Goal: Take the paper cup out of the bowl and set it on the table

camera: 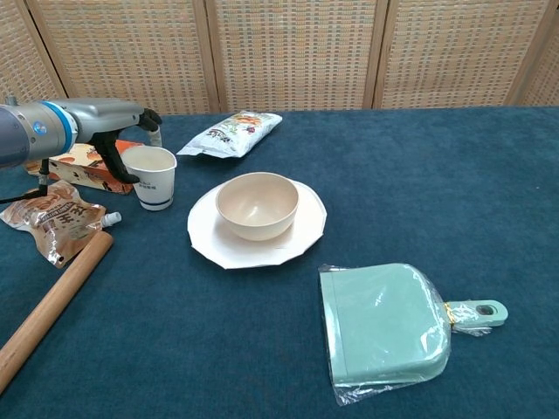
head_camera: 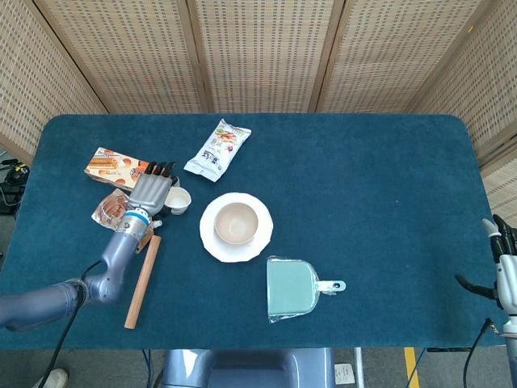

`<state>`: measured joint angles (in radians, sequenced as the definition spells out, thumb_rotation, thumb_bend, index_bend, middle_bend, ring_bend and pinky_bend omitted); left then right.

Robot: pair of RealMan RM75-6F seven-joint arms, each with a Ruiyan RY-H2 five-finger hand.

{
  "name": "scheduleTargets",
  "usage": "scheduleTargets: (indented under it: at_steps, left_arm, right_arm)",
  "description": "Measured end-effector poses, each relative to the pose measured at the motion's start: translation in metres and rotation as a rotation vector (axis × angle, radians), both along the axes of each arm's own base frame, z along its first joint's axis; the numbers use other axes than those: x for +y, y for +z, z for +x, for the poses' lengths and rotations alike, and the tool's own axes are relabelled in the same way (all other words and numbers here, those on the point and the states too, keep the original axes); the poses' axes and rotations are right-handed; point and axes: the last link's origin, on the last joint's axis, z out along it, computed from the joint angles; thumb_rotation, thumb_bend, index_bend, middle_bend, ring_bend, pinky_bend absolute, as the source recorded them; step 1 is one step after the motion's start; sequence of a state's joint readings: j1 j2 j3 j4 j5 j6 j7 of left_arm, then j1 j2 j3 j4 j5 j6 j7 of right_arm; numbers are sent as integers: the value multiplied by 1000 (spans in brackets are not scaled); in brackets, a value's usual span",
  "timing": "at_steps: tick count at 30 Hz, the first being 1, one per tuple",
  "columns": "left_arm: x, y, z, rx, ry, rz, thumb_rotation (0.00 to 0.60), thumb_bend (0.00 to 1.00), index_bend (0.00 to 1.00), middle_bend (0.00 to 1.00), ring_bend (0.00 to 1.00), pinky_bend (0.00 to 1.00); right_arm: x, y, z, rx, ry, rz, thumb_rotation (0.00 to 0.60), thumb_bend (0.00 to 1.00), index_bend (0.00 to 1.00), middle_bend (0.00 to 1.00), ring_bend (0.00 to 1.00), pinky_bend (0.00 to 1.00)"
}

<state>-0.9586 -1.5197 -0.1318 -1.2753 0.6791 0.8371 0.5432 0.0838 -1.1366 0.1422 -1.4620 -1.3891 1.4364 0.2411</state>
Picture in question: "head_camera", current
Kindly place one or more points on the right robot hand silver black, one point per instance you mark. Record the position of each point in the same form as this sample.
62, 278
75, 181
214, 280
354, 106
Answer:
507, 266

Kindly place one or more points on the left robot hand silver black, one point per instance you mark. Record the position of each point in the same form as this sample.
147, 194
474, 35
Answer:
151, 190

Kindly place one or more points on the white paper cup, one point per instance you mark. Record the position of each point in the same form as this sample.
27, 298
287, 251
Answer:
179, 200

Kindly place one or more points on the right robot arm grey-blue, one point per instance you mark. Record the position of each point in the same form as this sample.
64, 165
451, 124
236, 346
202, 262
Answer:
511, 347

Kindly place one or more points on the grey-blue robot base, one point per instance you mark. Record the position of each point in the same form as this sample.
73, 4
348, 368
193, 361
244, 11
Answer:
242, 369

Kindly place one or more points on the left robot arm grey-blue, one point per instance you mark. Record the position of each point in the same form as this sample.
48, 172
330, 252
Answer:
109, 266

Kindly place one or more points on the brown spout pouch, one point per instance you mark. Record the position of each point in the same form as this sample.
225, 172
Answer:
107, 210

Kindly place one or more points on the orange biscuit box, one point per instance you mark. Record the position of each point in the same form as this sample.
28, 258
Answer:
107, 165

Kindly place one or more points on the white snack bag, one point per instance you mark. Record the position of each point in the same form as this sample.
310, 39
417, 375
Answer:
216, 151

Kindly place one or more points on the woven bamboo screen panel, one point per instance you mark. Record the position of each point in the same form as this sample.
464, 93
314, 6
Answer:
36, 81
396, 56
262, 56
503, 190
129, 56
476, 89

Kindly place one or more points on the white plate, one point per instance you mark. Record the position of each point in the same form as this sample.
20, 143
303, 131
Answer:
210, 242

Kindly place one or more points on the beige bowl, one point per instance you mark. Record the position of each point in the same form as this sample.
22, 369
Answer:
236, 222

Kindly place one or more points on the wooden rolling pin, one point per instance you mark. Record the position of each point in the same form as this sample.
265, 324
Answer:
143, 283

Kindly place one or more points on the blue felt table cover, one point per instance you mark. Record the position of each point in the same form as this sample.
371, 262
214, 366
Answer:
363, 182

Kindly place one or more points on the metal table leg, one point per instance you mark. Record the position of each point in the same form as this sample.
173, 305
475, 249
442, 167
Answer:
358, 368

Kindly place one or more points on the white paper label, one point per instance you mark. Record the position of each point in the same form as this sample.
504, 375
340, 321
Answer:
344, 374

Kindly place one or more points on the white shoe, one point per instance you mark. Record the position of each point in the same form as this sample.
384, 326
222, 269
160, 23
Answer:
54, 378

